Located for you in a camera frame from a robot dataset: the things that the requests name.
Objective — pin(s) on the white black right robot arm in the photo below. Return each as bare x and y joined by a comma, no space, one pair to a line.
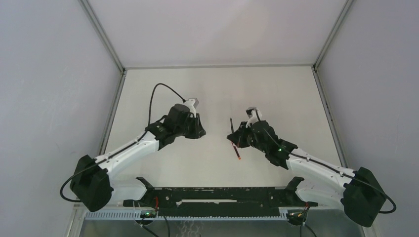
356,192

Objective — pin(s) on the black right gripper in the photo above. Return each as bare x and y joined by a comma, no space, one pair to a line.
238,136

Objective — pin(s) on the black pen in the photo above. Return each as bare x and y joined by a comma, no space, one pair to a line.
231,126

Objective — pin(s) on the red pen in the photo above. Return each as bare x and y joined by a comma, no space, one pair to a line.
236,151

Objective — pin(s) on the aluminium frame rail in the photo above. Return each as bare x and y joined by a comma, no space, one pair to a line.
329,116

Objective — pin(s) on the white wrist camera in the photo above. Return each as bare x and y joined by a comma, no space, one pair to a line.
192,104
254,115

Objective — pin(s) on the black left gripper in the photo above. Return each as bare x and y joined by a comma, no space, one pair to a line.
198,131

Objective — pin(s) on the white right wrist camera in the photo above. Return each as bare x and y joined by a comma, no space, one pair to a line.
254,115

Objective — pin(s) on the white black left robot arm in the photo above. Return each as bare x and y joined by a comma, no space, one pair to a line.
94,181

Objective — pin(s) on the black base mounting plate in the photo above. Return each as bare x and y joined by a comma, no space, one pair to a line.
219,201

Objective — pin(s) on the white slotted cable duct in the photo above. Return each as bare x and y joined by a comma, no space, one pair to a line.
120,215

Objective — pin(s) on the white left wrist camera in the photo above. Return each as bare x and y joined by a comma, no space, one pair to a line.
192,104

